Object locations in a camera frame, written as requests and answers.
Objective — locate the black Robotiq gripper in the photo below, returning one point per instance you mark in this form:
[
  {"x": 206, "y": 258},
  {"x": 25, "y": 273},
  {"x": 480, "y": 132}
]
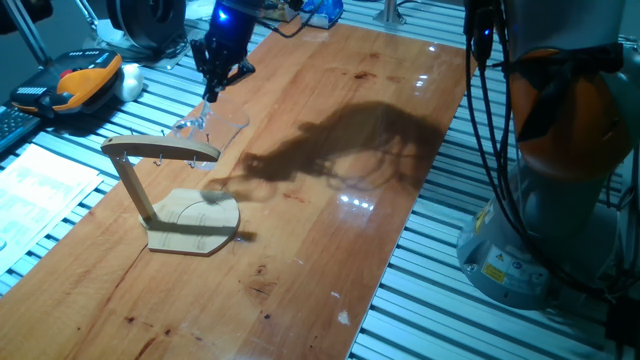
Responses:
[{"x": 227, "y": 35}]

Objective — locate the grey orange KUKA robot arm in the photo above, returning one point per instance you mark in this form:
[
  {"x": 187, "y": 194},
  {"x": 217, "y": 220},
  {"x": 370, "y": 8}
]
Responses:
[{"x": 550, "y": 225}]

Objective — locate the wooden cup rack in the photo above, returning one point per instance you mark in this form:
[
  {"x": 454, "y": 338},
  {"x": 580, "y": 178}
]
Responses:
[{"x": 195, "y": 225}]

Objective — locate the gold coloured box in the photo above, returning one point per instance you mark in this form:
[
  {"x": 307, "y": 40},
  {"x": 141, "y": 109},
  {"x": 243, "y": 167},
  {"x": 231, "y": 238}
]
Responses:
[{"x": 277, "y": 12}]

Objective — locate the white rounded object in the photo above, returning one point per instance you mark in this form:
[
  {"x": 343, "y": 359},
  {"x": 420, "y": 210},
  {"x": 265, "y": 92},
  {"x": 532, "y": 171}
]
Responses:
[{"x": 131, "y": 82}]

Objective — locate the black round spool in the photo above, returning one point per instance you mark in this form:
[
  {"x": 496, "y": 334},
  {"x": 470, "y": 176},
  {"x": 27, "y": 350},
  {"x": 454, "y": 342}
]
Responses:
[{"x": 145, "y": 20}]

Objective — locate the blue plastic packet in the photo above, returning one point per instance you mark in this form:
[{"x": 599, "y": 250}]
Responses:
[{"x": 327, "y": 15}]

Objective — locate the orange black teach pendant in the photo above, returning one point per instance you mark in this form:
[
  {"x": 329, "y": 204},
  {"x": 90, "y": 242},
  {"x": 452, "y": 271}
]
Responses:
[{"x": 85, "y": 82}]

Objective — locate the glossy wooden board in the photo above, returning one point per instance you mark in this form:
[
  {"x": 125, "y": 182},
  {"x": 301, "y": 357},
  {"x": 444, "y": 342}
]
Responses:
[{"x": 300, "y": 250}]

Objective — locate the grey metal strut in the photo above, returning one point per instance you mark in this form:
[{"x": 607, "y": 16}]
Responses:
[{"x": 27, "y": 32}]

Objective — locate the black computer keyboard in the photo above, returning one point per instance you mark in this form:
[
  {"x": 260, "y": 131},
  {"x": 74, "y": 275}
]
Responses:
[{"x": 15, "y": 125}]

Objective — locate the white paper sheet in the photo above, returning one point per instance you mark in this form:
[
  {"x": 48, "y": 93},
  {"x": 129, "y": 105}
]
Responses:
[{"x": 40, "y": 195}]

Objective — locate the metal post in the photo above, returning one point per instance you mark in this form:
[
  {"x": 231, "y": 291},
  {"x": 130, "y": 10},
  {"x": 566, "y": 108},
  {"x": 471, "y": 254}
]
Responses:
[{"x": 390, "y": 12}]

